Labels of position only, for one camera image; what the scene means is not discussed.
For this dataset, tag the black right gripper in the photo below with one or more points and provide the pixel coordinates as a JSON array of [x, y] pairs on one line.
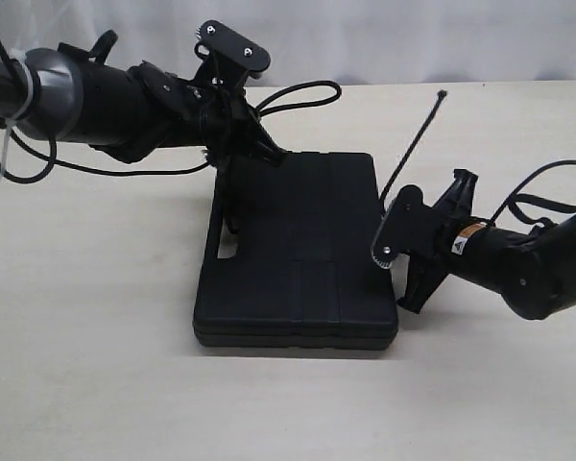
[[424, 275]]

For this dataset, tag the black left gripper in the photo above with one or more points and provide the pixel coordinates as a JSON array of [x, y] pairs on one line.
[[230, 127]]

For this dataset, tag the black plastic carry case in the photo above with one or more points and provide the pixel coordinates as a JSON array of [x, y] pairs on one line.
[[300, 273]]

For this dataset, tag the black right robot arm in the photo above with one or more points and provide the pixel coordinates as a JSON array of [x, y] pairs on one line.
[[534, 273]]

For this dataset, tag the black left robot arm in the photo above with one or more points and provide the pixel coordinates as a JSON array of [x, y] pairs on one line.
[[69, 95]]

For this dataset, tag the white backdrop curtain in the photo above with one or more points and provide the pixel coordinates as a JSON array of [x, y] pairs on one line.
[[351, 42]]

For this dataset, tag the white zip tie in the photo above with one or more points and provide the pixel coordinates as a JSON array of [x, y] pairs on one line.
[[20, 57]]

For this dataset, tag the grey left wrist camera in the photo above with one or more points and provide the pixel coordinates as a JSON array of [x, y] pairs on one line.
[[232, 52]]

